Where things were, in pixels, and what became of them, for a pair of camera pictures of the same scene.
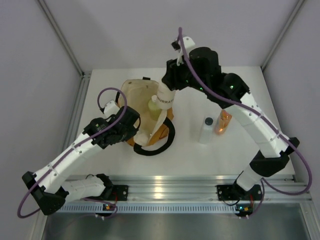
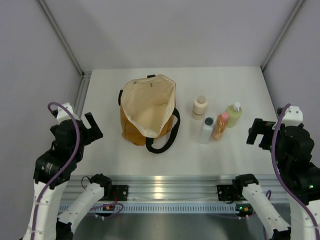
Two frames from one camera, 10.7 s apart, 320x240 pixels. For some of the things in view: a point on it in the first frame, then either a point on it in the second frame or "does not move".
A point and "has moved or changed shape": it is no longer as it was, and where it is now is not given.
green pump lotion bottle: x=154 y=110 → x=234 y=111
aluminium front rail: x=204 y=188 does not move
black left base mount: x=119 y=192 does not move
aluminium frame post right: x=263 y=65 does not move
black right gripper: x=171 y=78 → x=259 y=127
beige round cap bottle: x=165 y=97 → x=199 y=107
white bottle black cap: x=206 y=135 does not move
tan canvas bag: x=152 y=136 has moved or changed shape
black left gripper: x=132 y=131 → x=94 y=131
